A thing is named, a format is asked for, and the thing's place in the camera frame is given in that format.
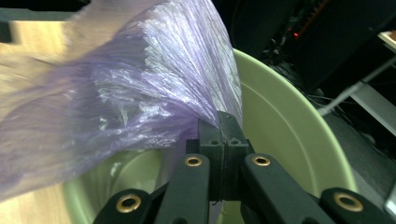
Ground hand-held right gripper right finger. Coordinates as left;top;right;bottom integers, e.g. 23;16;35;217
218;111;255;201

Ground black equipment stand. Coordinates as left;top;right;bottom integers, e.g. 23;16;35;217
214;0;396;94

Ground white metal stand frame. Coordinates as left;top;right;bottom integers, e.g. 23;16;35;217
317;55;396;138

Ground green plastic trash bin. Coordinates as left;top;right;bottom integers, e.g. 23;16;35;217
62;48;359;224

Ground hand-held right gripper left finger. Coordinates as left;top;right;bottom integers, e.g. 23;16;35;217
186;117;224;202

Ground purple plastic trash bag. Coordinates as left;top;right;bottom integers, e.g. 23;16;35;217
0;0;244;203

